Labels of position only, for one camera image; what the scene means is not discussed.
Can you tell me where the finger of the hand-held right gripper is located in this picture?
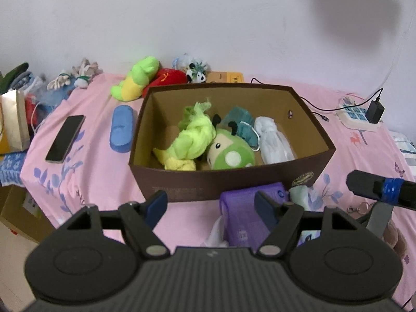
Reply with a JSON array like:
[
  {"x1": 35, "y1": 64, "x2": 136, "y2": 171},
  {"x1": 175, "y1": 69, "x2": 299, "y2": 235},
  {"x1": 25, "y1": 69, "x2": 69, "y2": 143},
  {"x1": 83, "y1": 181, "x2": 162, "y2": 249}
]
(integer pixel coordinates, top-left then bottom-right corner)
[{"x1": 346, "y1": 170, "x2": 416, "y2": 210}]

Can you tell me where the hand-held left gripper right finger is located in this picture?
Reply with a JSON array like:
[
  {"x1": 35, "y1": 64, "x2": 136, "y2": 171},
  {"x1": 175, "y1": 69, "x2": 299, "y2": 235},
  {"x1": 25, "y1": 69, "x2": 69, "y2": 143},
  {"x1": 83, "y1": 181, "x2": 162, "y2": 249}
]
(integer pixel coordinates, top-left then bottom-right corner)
[{"x1": 254, "y1": 191, "x2": 366, "y2": 257}]

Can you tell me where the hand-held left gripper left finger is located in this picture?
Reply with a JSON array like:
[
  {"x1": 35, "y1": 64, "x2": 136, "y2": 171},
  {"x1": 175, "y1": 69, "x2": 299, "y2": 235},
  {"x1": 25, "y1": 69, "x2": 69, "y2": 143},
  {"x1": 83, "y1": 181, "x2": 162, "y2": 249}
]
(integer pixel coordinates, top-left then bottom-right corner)
[{"x1": 62, "y1": 190, "x2": 170, "y2": 258}]

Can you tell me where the purple tissue pack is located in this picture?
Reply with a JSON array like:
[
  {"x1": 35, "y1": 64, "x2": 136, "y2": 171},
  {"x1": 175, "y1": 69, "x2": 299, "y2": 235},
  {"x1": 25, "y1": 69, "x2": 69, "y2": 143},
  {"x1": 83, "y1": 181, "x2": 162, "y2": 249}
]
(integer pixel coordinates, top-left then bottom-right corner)
[{"x1": 219, "y1": 182, "x2": 322, "y2": 249}]

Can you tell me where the brown cardboard box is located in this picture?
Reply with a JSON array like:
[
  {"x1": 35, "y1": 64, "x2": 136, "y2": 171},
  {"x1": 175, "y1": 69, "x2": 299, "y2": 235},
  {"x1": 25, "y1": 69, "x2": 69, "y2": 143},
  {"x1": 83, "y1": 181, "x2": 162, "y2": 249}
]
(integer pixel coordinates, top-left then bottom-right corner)
[{"x1": 128, "y1": 83, "x2": 337, "y2": 203}]

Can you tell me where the brown teddy plush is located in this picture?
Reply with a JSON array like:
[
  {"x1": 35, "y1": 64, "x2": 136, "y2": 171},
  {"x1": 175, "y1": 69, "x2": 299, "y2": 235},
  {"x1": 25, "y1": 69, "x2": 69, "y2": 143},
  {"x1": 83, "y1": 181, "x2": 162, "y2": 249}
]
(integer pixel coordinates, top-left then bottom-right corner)
[{"x1": 383, "y1": 219, "x2": 409, "y2": 251}]

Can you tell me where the green spotted plush toy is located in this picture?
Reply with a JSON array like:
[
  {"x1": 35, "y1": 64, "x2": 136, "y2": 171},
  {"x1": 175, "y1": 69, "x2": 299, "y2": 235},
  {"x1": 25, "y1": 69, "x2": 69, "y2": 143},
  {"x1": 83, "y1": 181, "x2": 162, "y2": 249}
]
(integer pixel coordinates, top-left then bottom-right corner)
[{"x1": 206, "y1": 114, "x2": 257, "y2": 170}]

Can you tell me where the white soft cloth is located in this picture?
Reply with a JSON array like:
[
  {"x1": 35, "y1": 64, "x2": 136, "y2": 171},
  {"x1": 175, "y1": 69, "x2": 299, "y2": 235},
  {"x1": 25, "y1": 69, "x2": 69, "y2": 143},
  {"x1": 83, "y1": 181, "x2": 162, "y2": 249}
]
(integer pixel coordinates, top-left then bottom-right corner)
[{"x1": 253, "y1": 116, "x2": 296, "y2": 165}]

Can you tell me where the yellow-green twisted cloth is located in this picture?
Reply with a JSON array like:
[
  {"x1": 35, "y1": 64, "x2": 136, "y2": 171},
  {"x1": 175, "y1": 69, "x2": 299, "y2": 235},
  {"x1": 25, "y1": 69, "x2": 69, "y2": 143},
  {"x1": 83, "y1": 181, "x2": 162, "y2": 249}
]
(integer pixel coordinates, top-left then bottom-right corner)
[{"x1": 153, "y1": 99, "x2": 217, "y2": 171}]

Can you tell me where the teal face mask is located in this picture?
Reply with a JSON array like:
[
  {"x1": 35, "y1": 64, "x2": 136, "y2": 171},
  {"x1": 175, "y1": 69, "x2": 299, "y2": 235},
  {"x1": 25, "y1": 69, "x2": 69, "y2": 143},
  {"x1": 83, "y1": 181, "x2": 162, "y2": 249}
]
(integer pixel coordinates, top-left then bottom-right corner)
[{"x1": 224, "y1": 106, "x2": 261, "y2": 152}]

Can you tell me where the white tissue sheet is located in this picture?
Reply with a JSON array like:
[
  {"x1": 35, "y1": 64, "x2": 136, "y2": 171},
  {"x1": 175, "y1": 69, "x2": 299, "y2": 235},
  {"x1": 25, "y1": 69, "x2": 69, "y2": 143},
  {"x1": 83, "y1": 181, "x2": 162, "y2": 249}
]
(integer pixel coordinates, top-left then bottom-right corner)
[{"x1": 201, "y1": 216, "x2": 230, "y2": 248}]

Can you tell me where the white patterned cloth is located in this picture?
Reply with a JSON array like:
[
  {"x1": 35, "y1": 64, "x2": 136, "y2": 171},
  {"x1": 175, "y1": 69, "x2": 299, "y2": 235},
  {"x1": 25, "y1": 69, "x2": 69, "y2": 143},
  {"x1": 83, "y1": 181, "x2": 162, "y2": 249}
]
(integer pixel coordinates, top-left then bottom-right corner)
[{"x1": 390, "y1": 130, "x2": 416, "y2": 166}]

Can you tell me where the pink printed bedsheet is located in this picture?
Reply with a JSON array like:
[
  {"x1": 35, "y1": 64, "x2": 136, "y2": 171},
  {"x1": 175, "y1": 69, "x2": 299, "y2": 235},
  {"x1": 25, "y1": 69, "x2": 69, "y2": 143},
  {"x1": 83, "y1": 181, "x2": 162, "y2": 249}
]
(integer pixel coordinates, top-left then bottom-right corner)
[{"x1": 19, "y1": 73, "x2": 416, "y2": 300}]

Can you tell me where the white power strip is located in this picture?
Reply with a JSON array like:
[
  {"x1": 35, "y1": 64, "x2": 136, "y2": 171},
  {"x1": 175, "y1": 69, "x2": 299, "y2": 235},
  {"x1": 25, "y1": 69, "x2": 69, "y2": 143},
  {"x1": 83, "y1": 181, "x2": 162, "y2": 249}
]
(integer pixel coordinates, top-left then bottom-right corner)
[{"x1": 336, "y1": 96, "x2": 384, "y2": 132}]

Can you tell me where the black charger adapter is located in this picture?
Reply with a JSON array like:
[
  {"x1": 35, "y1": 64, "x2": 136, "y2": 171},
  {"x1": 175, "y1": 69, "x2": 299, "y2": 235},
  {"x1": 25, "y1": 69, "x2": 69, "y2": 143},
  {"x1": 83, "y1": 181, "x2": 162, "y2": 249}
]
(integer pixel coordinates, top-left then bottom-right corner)
[{"x1": 367, "y1": 101, "x2": 385, "y2": 124}]

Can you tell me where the blue glasses case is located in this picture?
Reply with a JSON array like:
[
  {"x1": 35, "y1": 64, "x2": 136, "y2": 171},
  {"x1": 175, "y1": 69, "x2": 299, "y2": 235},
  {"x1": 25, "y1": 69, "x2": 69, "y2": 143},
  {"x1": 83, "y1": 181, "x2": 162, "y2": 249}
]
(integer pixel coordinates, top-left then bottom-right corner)
[{"x1": 109, "y1": 106, "x2": 136, "y2": 153}]

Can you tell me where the dark smartphone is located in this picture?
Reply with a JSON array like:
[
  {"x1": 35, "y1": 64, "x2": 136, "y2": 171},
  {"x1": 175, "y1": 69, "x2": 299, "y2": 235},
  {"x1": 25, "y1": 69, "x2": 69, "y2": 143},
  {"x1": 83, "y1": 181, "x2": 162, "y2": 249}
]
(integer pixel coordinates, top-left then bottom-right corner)
[{"x1": 45, "y1": 115, "x2": 86, "y2": 164}]

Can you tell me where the green yellow caterpillar plush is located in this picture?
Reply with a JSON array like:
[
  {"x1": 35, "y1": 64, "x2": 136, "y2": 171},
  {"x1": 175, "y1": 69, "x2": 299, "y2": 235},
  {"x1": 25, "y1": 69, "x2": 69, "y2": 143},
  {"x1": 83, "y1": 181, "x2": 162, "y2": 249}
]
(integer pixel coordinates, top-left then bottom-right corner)
[{"x1": 110, "y1": 56, "x2": 160, "y2": 102}]

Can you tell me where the red plush toy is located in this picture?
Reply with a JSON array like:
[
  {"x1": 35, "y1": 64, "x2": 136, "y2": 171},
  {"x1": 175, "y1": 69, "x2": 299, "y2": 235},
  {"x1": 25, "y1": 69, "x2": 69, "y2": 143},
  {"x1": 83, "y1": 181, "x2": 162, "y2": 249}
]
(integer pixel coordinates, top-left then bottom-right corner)
[{"x1": 142, "y1": 68, "x2": 188, "y2": 98}]

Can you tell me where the flat yellow box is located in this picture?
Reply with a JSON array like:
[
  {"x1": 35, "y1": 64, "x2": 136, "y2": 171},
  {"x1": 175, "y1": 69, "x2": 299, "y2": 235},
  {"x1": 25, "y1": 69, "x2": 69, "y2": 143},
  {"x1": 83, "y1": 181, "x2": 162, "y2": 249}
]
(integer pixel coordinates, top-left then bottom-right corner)
[{"x1": 206, "y1": 71, "x2": 244, "y2": 83}]

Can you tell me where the cardboard carton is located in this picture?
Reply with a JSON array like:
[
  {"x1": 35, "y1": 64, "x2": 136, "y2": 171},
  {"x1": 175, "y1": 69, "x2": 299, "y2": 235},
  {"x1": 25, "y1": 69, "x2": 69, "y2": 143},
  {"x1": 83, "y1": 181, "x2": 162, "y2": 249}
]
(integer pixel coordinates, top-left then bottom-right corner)
[{"x1": 0, "y1": 185, "x2": 56, "y2": 244}]

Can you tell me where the black white panda plush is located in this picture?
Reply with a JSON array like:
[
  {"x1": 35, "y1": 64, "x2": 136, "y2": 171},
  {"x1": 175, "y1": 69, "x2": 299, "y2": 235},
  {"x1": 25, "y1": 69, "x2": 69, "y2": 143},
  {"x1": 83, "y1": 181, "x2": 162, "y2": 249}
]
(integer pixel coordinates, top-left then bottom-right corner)
[{"x1": 186, "y1": 59, "x2": 209, "y2": 83}]

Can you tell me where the blue white plush toy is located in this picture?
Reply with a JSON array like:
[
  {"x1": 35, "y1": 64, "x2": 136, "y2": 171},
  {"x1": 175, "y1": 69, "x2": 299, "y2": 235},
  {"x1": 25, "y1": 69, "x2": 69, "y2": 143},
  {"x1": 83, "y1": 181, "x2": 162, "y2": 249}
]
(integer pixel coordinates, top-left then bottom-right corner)
[{"x1": 172, "y1": 54, "x2": 192, "y2": 71}]

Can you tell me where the blue floral cloth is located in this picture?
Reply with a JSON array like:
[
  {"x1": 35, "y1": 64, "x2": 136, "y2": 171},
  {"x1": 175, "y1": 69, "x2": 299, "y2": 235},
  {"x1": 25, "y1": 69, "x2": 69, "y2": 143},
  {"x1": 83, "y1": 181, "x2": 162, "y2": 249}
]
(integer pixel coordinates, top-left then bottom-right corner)
[{"x1": 0, "y1": 152, "x2": 27, "y2": 187}]

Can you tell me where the light blue plastic bag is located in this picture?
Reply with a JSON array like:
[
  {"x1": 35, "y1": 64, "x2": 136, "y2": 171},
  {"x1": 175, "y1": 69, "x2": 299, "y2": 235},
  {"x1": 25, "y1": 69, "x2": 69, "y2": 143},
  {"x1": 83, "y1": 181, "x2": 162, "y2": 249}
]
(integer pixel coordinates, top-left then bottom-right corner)
[{"x1": 32, "y1": 78, "x2": 76, "y2": 111}]

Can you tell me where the beige plush toy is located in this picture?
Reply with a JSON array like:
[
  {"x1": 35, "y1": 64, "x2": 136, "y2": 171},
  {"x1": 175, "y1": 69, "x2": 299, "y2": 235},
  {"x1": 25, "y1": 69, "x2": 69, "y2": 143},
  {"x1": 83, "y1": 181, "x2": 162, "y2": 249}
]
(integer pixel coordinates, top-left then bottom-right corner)
[{"x1": 71, "y1": 58, "x2": 103, "y2": 89}]

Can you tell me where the red packet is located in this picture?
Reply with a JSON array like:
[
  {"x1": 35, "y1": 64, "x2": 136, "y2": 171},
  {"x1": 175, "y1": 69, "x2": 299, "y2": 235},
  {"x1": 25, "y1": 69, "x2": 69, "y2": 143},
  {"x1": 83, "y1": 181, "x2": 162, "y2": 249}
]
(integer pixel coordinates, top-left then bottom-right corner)
[{"x1": 25, "y1": 94, "x2": 40, "y2": 121}]

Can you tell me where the gold paper bag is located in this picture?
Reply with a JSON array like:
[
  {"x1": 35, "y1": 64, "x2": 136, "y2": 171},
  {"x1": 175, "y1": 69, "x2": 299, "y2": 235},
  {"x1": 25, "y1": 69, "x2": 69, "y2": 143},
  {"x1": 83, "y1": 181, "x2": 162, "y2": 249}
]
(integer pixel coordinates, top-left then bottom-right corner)
[{"x1": 0, "y1": 89, "x2": 30, "y2": 152}]

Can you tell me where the dark green cloth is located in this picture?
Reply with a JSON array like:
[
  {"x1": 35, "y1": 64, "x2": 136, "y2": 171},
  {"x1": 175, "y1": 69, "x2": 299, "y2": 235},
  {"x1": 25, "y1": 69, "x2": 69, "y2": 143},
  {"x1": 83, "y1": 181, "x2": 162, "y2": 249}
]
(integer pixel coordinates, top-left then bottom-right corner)
[{"x1": 0, "y1": 62, "x2": 30, "y2": 88}]

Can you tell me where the metal keychain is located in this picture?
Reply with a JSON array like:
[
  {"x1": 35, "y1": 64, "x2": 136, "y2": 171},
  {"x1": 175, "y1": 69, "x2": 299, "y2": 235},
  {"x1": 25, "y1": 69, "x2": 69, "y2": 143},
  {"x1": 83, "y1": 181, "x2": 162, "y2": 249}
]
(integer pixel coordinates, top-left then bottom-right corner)
[{"x1": 347, "y1": 201, "x2": 370, "y2": 214}]

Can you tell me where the black charging cable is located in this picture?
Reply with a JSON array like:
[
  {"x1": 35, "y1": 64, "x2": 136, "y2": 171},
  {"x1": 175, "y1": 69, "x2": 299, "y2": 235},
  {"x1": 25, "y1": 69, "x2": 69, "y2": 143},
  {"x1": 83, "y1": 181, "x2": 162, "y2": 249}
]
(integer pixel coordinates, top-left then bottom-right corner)
[{"x1": 251, "y1": 77, "x2": 385, "y2": 123}]

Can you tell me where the thin white cable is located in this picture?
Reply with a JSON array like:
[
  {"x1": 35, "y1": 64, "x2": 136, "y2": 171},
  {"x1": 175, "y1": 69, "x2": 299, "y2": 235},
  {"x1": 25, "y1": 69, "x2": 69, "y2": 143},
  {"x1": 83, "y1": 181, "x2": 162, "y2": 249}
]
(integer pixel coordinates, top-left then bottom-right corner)
[{"x1": 32, "y1": 102, "x2": 45, "y2": 131}]

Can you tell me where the grey white rope toy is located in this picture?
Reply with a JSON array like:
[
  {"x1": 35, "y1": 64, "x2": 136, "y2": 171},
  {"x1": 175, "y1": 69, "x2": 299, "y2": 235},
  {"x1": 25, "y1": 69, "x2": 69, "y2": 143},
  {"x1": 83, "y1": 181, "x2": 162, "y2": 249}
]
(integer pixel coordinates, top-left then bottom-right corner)
[{"x1": 47, "y1": 71, "x2": 73, "y2": 91}]

